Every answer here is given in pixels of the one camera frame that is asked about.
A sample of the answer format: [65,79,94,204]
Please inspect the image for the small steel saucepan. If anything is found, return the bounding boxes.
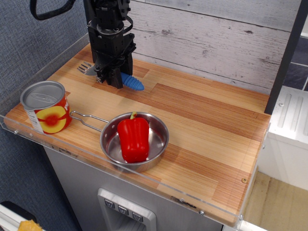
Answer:
[70,111,169,172]

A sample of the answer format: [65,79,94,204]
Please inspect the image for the white toy sink counter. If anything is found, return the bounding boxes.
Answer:
[257,87,308,190]

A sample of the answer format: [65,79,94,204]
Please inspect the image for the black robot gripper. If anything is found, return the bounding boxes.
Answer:
[90,23,136,89]

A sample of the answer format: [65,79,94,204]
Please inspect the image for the black yellow object corner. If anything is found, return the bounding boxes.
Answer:
[0,201,44,231]

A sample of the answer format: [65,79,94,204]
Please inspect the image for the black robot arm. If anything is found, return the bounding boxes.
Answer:
[88,0,136,89]

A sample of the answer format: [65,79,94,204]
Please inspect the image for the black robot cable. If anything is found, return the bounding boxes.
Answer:
[29,0,77,21]

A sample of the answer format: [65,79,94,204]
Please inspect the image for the blue handled metal fork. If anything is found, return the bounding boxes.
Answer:
[77,61,145,91]

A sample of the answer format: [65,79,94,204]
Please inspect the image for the red yellow tin can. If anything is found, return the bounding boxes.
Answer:
[20,81,72,134]

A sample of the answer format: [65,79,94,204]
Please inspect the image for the red bell pepper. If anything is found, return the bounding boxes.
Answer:
[117,112,149,163]

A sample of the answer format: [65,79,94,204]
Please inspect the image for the right dark grey post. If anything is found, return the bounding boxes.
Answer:
[264,0,308,115]

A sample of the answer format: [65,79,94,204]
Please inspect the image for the grey toy fridge cabinet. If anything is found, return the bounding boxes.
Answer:
[45,148,223,231]

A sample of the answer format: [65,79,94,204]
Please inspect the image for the silver dispenser panel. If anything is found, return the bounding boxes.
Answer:
[97,188,157,231]

